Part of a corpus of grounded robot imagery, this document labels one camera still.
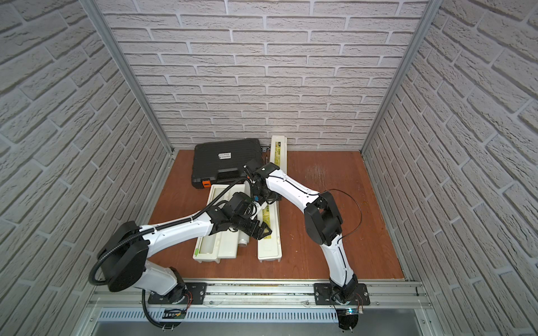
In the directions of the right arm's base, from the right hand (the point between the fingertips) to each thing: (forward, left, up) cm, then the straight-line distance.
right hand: (267, 197), depth 90 cm
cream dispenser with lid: (-20, +18, -1) cm, 27 cm away
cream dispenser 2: (-22, 0, 0) cm, 22 cm away
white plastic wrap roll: (-17, +10, -4) cm, 20 cm away
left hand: (-14, 0, 0) cm, 14 cm away
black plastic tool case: (+25, +22, -1) cm, 33 cm away
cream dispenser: (+29, -7, -1) cm, 29 cm away
